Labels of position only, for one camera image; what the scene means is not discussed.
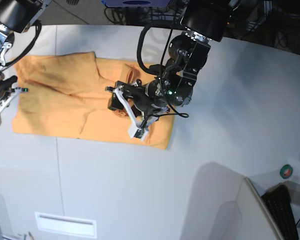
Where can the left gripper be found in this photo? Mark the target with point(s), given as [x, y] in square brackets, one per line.
[134, 101]

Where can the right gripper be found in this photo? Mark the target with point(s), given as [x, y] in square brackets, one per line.
[7, 93]

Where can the orange yellow t-shirt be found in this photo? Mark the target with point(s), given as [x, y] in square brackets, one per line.
[67, 98]

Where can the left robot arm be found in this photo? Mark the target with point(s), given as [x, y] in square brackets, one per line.
[202, 21]

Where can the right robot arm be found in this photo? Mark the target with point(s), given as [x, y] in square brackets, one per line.
[16, 16]

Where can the white rectangular tray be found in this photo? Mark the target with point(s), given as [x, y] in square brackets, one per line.
[63, 225]

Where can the pencil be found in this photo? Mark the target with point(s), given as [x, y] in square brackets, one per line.
[31, 236]

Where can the green tape roll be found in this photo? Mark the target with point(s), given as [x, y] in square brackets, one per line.
[286, 171]

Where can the beige board panel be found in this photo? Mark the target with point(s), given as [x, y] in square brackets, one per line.
[257, 221]

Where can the black keyboard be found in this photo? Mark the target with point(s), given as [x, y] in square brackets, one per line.
[278, 203]

